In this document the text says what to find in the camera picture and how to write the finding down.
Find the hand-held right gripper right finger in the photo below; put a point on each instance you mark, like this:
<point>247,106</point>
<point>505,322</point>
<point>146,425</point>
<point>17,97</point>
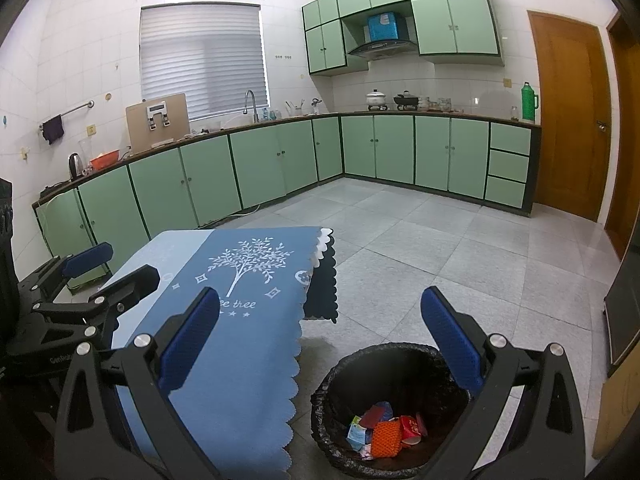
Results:
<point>450,335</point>

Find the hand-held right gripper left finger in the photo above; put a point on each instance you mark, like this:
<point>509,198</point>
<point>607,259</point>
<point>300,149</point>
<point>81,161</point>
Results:
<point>187,340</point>

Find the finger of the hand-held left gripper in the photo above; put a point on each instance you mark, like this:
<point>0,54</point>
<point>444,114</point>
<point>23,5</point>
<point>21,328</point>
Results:
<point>87,258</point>
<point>132,285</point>

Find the blue plastic bag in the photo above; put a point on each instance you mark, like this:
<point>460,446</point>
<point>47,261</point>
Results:
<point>386,406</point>

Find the black-lined waste bin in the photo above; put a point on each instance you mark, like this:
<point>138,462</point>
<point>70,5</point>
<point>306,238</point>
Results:
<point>360,375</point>

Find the dark red packet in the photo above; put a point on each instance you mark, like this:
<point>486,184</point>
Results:
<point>372,416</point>

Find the orange foam fruit net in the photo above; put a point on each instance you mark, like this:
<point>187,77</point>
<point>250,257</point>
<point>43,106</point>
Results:
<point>386,438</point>

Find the white milk carton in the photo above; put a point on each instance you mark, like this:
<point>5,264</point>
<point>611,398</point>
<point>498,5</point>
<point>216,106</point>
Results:
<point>356,432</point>

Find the blue tree print tablecloth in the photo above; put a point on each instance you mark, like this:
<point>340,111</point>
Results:
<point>260,335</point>

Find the black stand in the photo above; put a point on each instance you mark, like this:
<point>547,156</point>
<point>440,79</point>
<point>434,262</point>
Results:
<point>6,260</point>

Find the electric kettle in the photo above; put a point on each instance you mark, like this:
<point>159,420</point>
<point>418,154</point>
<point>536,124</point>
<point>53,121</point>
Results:
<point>75,166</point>

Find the red basin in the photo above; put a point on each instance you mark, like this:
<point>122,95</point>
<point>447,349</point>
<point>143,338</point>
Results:
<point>105,161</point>

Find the dark towel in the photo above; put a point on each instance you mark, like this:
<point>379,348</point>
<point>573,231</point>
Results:
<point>53,129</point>

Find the black glass cabinet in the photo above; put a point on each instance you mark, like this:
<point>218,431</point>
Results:
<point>625,320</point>

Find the cardboard box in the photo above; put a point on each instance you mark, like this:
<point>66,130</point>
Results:
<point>617,410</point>

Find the green base cabinets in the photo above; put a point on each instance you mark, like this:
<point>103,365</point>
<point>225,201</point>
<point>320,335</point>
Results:
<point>390,145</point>

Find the metal faucet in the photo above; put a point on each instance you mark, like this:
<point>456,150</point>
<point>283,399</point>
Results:
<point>255,110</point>

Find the white window blind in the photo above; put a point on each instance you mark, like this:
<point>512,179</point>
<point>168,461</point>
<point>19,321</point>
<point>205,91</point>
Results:
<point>200,60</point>

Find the black wok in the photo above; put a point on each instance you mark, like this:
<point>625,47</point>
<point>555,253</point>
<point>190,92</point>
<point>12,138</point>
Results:
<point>406,101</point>

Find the utensil holder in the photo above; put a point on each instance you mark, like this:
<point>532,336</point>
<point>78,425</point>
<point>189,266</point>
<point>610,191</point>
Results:
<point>295,108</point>

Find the wooden door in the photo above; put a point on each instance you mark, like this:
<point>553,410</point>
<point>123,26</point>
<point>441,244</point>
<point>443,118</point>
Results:
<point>625,160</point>
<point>565,120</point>

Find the green thermos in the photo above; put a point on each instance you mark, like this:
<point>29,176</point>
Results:
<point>528,102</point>

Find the white cooking pot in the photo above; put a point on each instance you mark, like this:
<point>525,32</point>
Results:
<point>376,98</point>

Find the black range hood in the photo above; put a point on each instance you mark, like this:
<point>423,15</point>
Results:
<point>382,49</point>

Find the blue box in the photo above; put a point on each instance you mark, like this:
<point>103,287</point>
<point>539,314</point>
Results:
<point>386,26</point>

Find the metal towel rail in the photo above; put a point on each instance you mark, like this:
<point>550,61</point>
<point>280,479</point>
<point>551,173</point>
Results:
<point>80,106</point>

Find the green wall cabinets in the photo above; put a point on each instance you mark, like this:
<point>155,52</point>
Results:
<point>460,25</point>

